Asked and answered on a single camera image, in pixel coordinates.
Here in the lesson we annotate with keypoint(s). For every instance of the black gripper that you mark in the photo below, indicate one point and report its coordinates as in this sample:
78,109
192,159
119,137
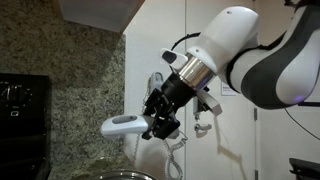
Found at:
178,91

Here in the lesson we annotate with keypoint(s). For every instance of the white intercom handset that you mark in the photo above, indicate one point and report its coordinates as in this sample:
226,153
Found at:
126,126

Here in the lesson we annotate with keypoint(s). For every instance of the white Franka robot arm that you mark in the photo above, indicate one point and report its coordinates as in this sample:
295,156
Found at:
233,33

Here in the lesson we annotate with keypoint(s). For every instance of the dark door deadbolt lock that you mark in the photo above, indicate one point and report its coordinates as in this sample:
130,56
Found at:
196,108

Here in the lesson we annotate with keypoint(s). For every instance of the white door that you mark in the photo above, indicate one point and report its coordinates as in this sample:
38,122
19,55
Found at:
226,143

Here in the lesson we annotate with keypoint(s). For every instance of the shiny steel pot lid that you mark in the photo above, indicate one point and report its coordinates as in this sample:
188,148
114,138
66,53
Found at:
120,175

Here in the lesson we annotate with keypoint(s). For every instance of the white door sign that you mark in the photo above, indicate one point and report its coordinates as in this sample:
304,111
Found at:
228,89

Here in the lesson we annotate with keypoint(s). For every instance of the silver door hinge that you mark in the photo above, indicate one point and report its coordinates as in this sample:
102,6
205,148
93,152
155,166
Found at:
255,114

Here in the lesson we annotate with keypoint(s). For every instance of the wooden upper cabinet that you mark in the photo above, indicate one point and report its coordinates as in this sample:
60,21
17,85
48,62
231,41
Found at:
96,13

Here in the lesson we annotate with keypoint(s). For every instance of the black kitchen stove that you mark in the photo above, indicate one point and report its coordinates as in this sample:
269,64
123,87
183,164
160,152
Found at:
23,126

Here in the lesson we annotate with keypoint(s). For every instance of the black rounded furniture piece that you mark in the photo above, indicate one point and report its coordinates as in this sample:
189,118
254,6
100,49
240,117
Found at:
305,168

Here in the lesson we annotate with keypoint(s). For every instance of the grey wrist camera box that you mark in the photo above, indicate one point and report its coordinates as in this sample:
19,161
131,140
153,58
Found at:
210,103

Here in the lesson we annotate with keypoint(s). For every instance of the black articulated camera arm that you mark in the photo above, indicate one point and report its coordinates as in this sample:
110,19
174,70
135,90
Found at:
310,104

